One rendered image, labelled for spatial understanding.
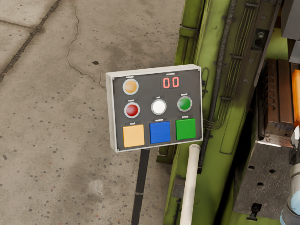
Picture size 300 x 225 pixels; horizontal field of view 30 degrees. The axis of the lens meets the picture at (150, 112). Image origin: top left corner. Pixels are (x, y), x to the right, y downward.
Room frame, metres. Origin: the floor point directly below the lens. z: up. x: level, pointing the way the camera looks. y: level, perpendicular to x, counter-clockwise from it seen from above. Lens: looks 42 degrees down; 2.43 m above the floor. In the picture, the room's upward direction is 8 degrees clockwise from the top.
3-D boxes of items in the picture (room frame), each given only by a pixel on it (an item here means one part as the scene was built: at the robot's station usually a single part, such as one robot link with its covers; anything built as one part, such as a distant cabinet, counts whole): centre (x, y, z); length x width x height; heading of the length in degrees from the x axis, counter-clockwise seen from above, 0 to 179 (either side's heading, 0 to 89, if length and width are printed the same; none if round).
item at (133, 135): (1.43, 0.05, 1.01); 0.07 x 0.05 x 0.07; 112
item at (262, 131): (1.79, -0.45, 0.93); 0.40 x 0.03 x 0.03; 177
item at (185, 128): (1.51, -0.14, 1.01); 0.07 x 0.05 x 0.07; 112
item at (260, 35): (1.81, -0.37, 1.24); 0.03 x 0.03 x 0.07; 87
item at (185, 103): (1.55, -0.12, 1.09); 0.05 x 0.03 x 0.04; 87
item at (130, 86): (1.51, 0.08, 1.16); 0.05 x 0.03 x 0.04; 87
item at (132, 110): (1.47, 0.06, 1.09); 0.05 x 0.03 x 0.04; 87
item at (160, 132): (1.47, -0.05, 1.01); 0.07 x 0.05 x 0.07; 112
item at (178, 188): (1.78, -0.21, 0.36); 0.09 x 0.07 x 0.12; 87
